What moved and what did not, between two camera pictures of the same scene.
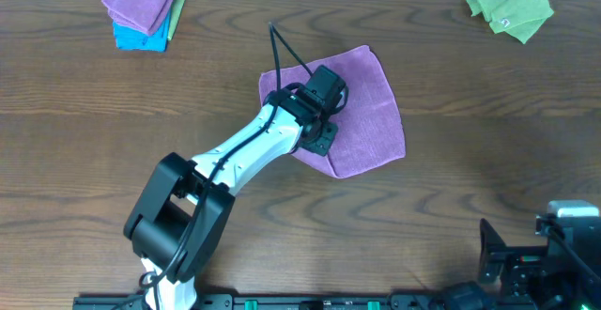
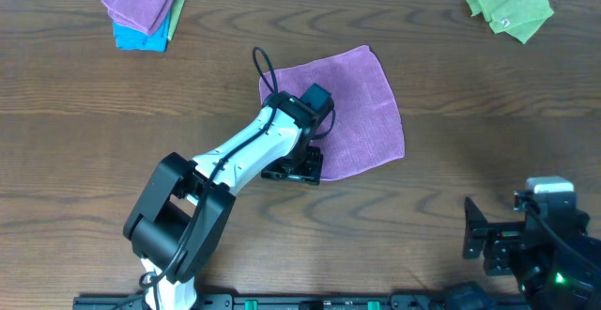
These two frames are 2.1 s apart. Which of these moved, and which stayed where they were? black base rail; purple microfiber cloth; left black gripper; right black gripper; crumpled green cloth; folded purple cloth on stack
Moved: left black gripper; right black gripper
Stayed: black base rail; crumpled green cloth; folded purple cloth on stack; purple microfiber cloth
